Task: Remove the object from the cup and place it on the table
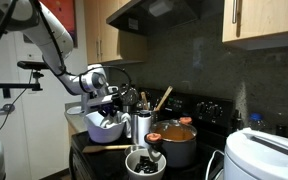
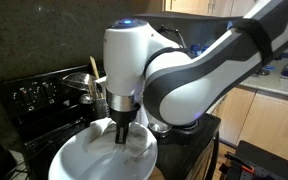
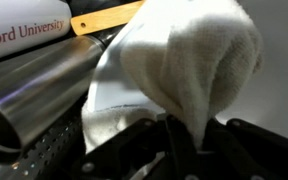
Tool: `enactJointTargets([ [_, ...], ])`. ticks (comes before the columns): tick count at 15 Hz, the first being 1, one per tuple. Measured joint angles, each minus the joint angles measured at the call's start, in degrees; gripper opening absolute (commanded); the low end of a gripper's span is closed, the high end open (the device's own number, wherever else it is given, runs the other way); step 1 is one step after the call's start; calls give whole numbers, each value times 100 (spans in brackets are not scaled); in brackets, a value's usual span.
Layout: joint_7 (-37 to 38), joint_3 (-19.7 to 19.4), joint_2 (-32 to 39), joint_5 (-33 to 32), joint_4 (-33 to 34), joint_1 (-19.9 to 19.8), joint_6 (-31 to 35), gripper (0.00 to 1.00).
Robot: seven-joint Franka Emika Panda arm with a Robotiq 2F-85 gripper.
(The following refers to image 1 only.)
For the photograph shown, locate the shiny metal kitchen utensil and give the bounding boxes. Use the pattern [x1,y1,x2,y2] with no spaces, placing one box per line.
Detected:
[118,83,140,113]

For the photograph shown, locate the white rice cooker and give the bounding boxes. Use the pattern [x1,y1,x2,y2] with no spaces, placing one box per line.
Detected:
[222,126,288,180]

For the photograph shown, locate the small white plate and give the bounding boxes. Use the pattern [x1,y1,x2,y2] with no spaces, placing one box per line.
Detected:
[65,105,83,116]

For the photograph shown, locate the white power cable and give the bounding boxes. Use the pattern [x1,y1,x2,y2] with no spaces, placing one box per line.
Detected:
[204,149,225,180]

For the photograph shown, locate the black object in grey bowl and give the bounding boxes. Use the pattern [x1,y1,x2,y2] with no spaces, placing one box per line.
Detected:
[133,155,159,174]

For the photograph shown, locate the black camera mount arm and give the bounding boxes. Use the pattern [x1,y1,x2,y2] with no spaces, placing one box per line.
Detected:
[0,71,45,100]

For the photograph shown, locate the red wall painting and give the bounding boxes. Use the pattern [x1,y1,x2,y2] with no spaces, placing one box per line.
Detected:
[38,0,79,48]

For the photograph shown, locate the wooden cabinet beside hood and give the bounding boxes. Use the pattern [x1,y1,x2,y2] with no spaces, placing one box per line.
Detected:
[83,0,148,66]

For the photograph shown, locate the silver door lever handle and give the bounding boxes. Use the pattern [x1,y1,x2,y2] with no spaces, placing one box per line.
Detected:
[0,103,16,116]

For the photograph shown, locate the small grey ceramic bowl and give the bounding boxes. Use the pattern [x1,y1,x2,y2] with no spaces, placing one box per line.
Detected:
[124,148,167,180]

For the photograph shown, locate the glass pot lid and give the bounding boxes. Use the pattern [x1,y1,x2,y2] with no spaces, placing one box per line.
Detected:
[150,118,198,143]

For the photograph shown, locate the white terry towel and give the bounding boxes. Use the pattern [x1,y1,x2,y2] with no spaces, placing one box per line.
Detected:
[99,111,132,138]

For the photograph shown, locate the dark utensil holder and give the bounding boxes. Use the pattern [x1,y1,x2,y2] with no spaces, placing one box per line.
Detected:
[150,109,162,125]

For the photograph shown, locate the long wooden spoon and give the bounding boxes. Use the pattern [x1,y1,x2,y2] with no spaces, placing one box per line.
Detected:
[154,85,174,112]

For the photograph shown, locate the steel utensil holder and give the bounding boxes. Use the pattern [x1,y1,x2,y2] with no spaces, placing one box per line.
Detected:
[130,109,153,150]

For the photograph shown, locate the wooden spatula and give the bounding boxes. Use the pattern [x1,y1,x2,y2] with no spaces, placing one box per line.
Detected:
[81,143,134,154]

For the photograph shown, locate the lilac bowl white inside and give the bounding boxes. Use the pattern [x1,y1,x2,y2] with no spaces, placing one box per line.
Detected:
[82,110,132,145]

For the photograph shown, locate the dark slim bottle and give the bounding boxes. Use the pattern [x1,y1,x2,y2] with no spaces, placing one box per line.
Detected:
[232,109,244,131]

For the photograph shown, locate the short wooden spoon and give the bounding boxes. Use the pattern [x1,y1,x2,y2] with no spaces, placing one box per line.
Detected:
[140,91,149,111]

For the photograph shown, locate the black range hood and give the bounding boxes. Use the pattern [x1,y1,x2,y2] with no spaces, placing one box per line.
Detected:
[105,0,206,37]

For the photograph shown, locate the black stereo camera bar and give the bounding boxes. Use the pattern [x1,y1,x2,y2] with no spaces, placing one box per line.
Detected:
[16,60,50,71]

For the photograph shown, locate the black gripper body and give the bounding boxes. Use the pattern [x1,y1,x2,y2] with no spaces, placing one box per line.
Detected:
[97,94,123,117]

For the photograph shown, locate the wooden cabinet silver handle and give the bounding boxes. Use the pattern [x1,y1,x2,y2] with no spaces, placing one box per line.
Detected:
[221,0,288,51]

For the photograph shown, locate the thin black camera cable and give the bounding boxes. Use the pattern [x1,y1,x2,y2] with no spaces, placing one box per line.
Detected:
[0,69,35,136]

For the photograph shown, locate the water bottle blue cap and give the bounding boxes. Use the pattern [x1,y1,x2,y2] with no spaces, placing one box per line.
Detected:
[248,112,266,132]

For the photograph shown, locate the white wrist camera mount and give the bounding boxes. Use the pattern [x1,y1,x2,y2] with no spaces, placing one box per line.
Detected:
[83,94,114,108]

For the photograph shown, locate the grey pot orange handles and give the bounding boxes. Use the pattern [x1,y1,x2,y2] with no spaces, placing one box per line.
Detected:
[144,116,198,168]

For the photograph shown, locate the black electric stove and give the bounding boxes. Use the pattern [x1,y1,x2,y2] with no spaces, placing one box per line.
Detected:
[68,87,236,180]

